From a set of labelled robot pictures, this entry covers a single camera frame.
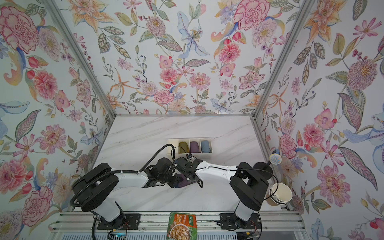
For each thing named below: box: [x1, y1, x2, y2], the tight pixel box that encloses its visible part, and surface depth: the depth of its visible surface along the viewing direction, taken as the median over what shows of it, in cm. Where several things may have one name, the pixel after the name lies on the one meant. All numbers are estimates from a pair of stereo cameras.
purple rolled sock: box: [190, 141, 200, 153], surface depth 99 cm
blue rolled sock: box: [201, 140, 211, 153], surface depth 97 cm
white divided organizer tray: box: [167, 138, 213, 154], surface depth 100 cm
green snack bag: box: [166, 212, 198, 240], surface depth 73 cm
